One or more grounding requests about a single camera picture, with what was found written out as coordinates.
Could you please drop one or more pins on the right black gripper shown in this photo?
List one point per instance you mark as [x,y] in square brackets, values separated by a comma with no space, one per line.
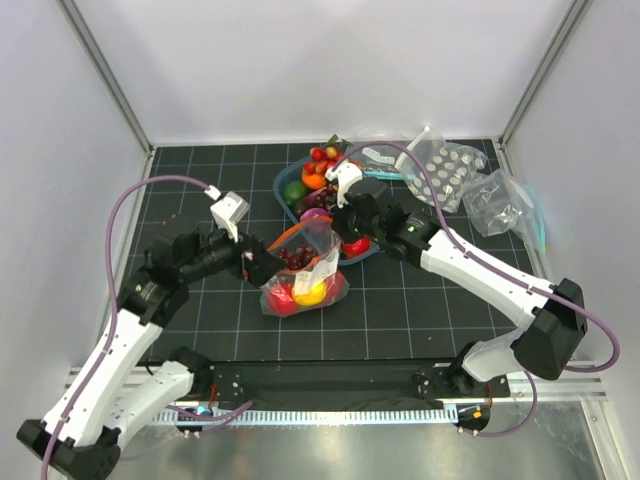
[339,221]

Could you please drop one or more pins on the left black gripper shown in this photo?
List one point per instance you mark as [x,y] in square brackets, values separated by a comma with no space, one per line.
[261,266]

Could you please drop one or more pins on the purple grape bunch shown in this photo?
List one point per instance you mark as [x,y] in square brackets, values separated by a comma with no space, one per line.
[297,258]

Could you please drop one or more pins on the red apple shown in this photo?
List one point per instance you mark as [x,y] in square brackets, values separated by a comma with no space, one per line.
[280,301]

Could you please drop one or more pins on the orange zipper clear bag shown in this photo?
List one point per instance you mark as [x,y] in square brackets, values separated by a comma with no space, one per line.
[319,234]

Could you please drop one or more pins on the yellow pear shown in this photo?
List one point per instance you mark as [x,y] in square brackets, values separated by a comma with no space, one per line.
[312,297]

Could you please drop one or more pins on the pink dragon fruit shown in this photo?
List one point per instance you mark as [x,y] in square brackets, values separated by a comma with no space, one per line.
[336,288]

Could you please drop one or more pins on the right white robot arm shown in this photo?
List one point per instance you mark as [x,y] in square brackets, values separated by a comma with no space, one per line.
[546,332]

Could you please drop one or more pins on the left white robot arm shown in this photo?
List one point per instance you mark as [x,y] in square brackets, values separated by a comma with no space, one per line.
[84,434]

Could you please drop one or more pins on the teal zipper flat bag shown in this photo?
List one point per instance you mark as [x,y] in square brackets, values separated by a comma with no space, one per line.
[382,161]

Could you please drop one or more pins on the polka dot zip bag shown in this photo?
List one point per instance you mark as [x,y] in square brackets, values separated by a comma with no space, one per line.
[450,166]

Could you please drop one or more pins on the blue zipper clear bag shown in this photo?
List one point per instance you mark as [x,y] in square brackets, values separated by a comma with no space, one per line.
[498,203]

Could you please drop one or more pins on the purple onion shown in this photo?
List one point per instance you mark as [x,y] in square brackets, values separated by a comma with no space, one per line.
[313,213]

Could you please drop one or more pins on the orange tangerine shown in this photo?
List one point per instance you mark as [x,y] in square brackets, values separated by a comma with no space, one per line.
[313,181]

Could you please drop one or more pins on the red cherry bunch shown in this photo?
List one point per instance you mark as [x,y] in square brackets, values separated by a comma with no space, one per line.
[324,157]

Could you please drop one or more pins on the green lime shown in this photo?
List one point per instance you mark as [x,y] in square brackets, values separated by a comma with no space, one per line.
[294,192]

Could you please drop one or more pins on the black grid mat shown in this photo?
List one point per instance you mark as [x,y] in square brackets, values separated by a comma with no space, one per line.
[391,310]

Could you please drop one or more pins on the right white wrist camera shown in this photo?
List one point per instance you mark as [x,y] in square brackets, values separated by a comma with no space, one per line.
[343,175]

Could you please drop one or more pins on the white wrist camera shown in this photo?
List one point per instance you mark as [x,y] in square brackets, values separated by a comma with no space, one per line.
[227,210]
[343,175]

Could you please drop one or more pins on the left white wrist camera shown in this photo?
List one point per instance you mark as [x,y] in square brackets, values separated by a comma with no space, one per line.
[227,210]

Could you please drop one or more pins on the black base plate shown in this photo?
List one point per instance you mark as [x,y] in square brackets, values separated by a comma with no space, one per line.
[335,385]

